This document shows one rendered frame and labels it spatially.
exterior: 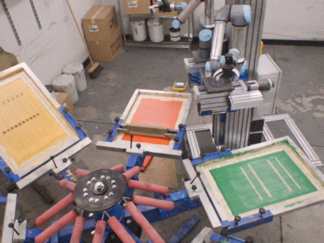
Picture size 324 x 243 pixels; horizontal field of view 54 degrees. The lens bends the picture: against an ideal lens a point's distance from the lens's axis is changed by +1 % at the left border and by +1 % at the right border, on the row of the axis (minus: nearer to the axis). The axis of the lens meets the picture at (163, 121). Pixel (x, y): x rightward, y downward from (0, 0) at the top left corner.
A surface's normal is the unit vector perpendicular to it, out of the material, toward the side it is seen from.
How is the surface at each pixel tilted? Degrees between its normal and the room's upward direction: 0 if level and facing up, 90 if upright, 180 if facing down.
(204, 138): 0
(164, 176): 0
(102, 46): 90
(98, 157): 0
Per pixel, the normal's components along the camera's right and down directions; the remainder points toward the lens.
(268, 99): 0.11, 0.63
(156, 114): -0.07, -0.77
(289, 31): -0.24, 0.64
